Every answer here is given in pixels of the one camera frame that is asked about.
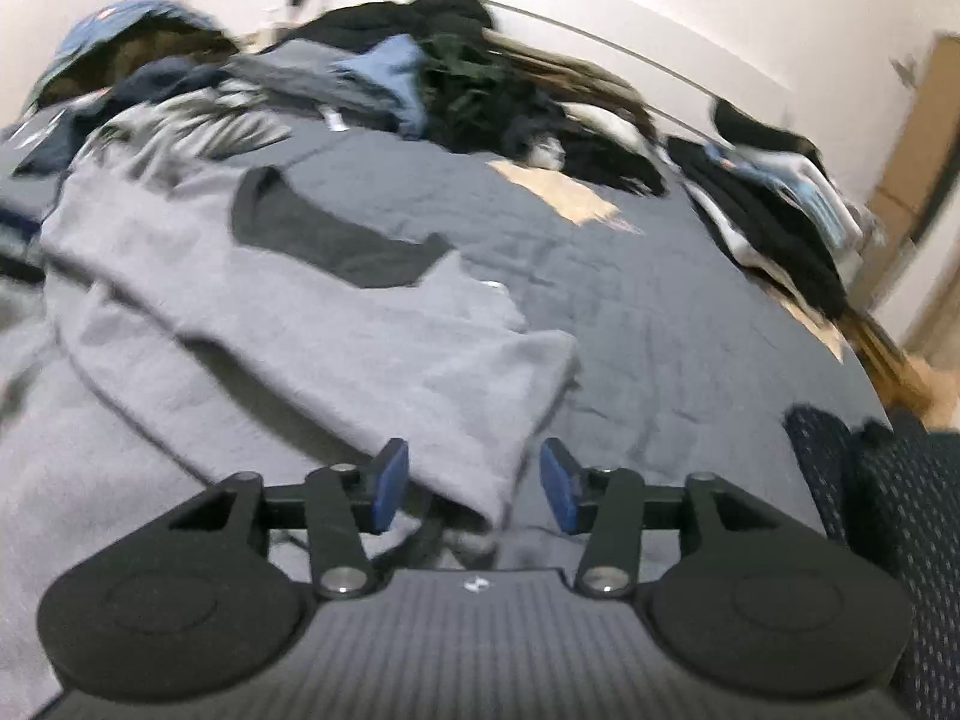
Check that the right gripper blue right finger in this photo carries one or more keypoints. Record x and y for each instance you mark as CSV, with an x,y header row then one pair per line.
x,y
606,505

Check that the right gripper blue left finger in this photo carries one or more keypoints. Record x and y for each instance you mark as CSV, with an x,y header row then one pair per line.
x,y
342,503

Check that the grey sweatshirt with dark collar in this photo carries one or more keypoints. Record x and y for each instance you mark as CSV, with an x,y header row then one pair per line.
x,y
164,353

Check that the stack of folded clothes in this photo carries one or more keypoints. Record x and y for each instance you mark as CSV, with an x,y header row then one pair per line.
x,y
769,199

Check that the black clothes pile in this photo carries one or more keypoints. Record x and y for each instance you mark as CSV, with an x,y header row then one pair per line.
x,y
485,93

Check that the grey quilted bedspread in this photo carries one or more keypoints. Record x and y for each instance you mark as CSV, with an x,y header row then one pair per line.
x,y
681,364

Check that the dark dotted folded garment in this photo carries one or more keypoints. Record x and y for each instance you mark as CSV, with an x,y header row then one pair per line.
x,y
890,494

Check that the crumpled grey garment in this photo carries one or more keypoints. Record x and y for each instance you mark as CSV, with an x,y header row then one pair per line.
x,y
210,123

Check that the blue folded shirt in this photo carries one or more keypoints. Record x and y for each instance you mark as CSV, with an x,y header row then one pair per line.
x,y
390,71

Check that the navy blue garment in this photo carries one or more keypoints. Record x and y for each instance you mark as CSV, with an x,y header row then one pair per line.
x,y
153,83

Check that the brown jacket with blue cloth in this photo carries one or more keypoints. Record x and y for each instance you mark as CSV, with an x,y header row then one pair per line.
x,y
110,44

